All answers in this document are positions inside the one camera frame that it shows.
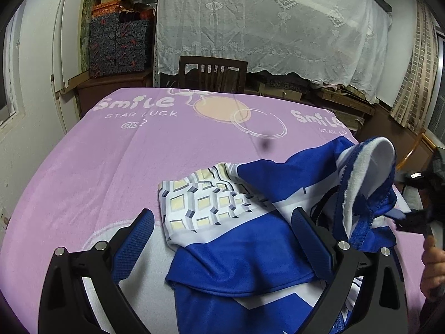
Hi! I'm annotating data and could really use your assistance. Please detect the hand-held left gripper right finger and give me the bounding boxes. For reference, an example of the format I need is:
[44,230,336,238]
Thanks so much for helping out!
[291,207,407,334]

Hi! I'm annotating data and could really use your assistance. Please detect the dark wooden chair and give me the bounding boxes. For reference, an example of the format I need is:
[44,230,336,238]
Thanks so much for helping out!
[178,56,248,94]

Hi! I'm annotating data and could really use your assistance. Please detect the light wooden armchair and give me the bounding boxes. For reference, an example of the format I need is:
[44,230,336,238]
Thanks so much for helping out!
[396,129,436,172]

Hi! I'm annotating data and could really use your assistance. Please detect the beige patterned curtain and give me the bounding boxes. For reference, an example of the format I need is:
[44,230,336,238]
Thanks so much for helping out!
[391,0,441,133]

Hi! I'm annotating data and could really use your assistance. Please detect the white framed window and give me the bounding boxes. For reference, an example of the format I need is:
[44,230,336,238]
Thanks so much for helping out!
[0,7,26,127]

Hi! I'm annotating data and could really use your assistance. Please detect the pile of cardboard boxes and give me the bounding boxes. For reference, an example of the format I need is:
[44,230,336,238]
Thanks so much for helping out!
[243,71,377,126]

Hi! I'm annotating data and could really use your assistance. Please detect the person's right hand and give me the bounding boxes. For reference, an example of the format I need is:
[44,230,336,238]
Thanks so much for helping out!
[420,236,445,300]

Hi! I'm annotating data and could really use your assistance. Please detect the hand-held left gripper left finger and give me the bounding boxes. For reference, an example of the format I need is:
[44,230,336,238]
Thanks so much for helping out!
[38,208,155,334]

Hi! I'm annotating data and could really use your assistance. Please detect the blue white patterned jacket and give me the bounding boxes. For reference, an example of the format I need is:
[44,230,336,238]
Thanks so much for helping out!
[158,136,399,334]

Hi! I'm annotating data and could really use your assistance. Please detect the white lace cloth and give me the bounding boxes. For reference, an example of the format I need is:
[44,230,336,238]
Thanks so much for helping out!
[155,0,393,105]

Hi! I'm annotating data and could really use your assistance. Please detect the stack of orange boxes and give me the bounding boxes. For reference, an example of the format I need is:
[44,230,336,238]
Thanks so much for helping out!
[91,2,137,17]

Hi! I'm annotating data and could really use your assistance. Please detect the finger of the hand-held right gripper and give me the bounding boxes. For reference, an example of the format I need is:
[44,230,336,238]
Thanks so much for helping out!
[395,209,434,233]

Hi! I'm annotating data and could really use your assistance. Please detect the window with grey screen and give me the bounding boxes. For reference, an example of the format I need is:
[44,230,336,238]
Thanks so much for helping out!
[427,30,445,141]

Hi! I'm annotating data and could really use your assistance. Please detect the stack of dark patterned boxes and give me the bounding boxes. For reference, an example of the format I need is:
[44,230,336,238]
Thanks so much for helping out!
[88,19,154,77]

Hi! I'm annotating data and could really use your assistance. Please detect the brown wooden cabinet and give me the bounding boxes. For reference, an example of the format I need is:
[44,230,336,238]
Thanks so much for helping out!
[75,70,155,119]

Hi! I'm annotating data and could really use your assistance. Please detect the white board panels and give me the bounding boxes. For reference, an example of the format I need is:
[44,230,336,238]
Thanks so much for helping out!
[51,0,89,93]

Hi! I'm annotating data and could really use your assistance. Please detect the pink printed blanket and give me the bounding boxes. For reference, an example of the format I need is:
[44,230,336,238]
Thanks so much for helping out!
[0,87,423,334]

